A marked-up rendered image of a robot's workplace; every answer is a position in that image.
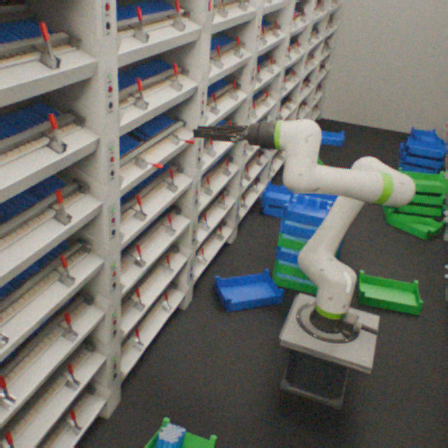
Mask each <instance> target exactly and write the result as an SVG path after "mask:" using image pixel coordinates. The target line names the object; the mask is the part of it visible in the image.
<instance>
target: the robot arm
mask: <svg viewBox="0 0 448 448"><path fill-rule="evenodd" d="M193 134H194V138H202V139H211V141H219V142H231V143H237V141H245V140H246V141H247V142H248V145H249V146H260V147H261V148H262V149H268V151H270V149H271V150H285V151H286V160H285V167H284V172H283V182H284V184H285V186H286V187H287V190H288V191H290V192H291V193H294V194H320V195H331V196H338V198H337V200H336V202H335V203H334V205H333V207H332V209H331V210H330V212H329V214H328V215H327V217H326V218H325V220H324V222H323V223H322V225H320V226H319V227H318V229H317V230H316V232H315V233H314V234H313V236H312V237H311V239H310V240H309V241H308V242H307V244H306V245H305V246H304V247H303V248H302V250H301V251H300V253H299V255H298V266H299V268H300V270H301V271H302V272H303V273H304V274H305V275H306V276H307V277H308V278H309V279H310V280H311V281H312V282H313V283H314V285H316V286H317V287H318V293H317V297H316V306H315V309H314V310H313V311H312V312H311V314H310V322H311V324H312V325H313V326H314V327H315V328H316V329H318V330H320V331H322V332H325V333H330V334H337V333H342V334H343V337H344V338H347V339H349V338H350V337H351V336H353V334H354V332H355V333H357V334H358V332H360V330H361V329H363V331H365V332H369V333H371V334H374V335H376V336H377V334H378V331H379V330H377V329H374V328H371V326H368V325H365V324H363V321H362V320H359V315H356V314H353V313H351V312H348V311H349V309H350V305H351V301H352V297H353V293H354V289H355V285H356V281H357V275H356V273H355V272H353V270H351V269H350V268H349V267H347V266H346V265H344V264H342V263H341V262H339V261H338V260H336V259H335V258H334V256H335V252H336V250H337V248H338V246H339V244H340V242H341V240H342V238H343V237H344V235H345V233H346V231H347V230H348V228H349V226H350V224H351V223H352V221H353V220H354V218H355V217H356V215H358V213H359V212H360V210H361V209H362V208H363V206H364V205H365V203H367V204H377V205H382V206H390V207H402V206H404V205H407V203H409V202H410V201H411V200H412V198H413V197H414V194H415V185H414V182H413V180H412V179H411V178H410V177H409V176H407V175H405V174H402V173H399V172H397V171H395V170H392V169H391V168H389V167H387V166H386V165H384V164H383V163H381V162H380V161H378V160H376V159H374V158H370V157H366V158H362V159H360V160H358V161H357V162H356V163H355V164H354V165H353V167H351V170H350V169H340V168H333V167H328V166H324V165H318V164H317V161H318V155H319V149H320V144H321V138H322V133H321V130H320V127H319V126H318V125H317V124H316V123H315V122H314V121H312V120H309V119H300V120H295V121H274V120H270V116H267V119H266V120H264V121H262V123H250V124H249V125H247V124H245V125H220V126H204V125H198V128H194V130H193Z"/></svg>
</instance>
